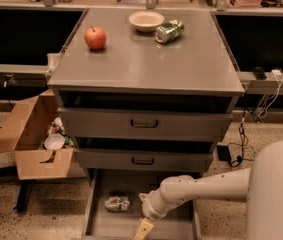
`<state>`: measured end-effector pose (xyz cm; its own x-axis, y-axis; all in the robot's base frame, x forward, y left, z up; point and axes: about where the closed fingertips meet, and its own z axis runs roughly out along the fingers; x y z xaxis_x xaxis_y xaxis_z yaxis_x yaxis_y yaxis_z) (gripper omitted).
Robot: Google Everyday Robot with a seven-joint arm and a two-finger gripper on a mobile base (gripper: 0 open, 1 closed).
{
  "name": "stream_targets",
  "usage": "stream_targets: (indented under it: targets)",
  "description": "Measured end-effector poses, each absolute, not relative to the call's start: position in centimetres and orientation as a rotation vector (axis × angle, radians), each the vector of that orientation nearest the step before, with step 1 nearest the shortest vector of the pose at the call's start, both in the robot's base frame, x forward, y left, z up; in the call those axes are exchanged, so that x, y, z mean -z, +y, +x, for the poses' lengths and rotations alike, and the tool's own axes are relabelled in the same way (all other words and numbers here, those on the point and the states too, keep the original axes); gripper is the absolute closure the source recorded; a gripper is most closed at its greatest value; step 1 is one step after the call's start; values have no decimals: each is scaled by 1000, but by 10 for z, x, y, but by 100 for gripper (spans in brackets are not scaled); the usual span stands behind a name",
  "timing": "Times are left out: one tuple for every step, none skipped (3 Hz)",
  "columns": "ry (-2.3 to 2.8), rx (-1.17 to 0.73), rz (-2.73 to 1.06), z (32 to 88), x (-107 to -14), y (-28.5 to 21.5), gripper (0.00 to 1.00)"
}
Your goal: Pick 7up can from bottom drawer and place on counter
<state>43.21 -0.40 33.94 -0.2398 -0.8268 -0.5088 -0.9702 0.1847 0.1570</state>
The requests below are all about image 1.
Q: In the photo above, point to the green soda can on counter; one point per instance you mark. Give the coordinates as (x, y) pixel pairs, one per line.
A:
(169, 31)

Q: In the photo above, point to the white bowl in box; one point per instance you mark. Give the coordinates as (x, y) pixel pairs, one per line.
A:
(54, 142)

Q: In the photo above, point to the grey top drawer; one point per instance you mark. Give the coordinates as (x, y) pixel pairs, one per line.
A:
(144, 125)

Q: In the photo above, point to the black power adapter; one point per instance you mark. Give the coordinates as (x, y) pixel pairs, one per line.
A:
(223, 153)

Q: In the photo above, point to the brown cardboard box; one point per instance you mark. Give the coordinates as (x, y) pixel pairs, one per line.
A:
(25, 130)

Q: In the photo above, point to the black table leg base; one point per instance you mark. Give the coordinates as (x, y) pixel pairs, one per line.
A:
(23, 197)

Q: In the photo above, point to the grey middle drawer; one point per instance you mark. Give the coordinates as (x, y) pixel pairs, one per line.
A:
(143, 160)

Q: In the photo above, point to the grey drawer cabinet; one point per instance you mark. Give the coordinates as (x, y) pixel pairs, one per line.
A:
(191, 74)

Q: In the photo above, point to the grey open bottom drawer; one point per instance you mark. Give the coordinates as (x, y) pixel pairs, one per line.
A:
(101, 224)

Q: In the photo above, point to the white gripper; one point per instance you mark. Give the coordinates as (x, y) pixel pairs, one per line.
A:
(149, 208)

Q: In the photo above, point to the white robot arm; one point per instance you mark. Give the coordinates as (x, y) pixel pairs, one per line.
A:
(260, 187)

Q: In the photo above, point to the red apple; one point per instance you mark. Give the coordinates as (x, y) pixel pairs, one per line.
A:
(95, 38)

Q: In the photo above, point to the cream ceramic bowl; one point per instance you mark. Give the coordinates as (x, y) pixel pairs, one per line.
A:
(146, 21)

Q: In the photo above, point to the white green 7up can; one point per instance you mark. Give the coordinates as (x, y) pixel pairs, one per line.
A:
(117, 203)

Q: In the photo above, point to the black device on rail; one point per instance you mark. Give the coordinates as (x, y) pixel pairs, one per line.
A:
(259, 73)

